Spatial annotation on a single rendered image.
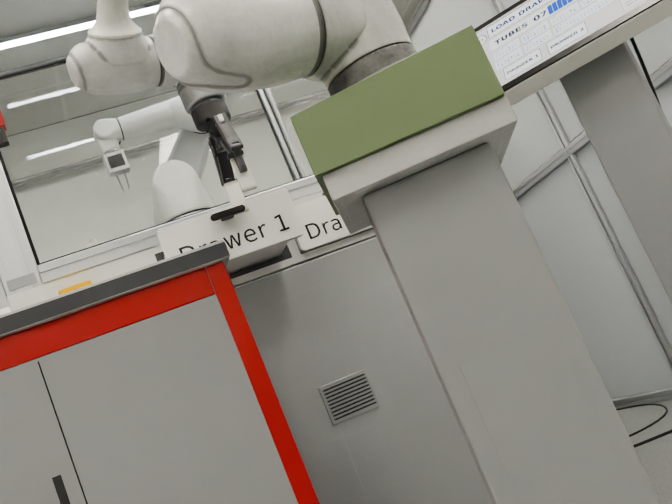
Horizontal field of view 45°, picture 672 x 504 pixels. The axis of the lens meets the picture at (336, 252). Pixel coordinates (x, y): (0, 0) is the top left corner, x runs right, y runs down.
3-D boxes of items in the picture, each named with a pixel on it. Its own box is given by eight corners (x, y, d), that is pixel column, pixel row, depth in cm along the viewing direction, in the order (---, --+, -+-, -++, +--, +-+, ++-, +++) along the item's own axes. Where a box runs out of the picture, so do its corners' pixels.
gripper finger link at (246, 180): (243, 155, 157) (244, 154, 157) (257, 188, 156) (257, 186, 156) (229, 160, 157) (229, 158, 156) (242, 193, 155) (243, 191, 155)
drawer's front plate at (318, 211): (411, 212, 198) (393, 172, 200) (302, 251, 189) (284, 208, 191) (409, 215, 199) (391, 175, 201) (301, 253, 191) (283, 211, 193)
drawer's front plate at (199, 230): (305, 233, 172) (286, 186, 174) (174, 278, 164) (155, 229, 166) (304, 235, 174) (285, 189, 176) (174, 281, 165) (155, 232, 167)
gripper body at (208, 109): (226, 92, 163) (243, 133, 161) (223, 111, 171) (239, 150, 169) (191, 102, 160) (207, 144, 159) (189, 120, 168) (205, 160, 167)
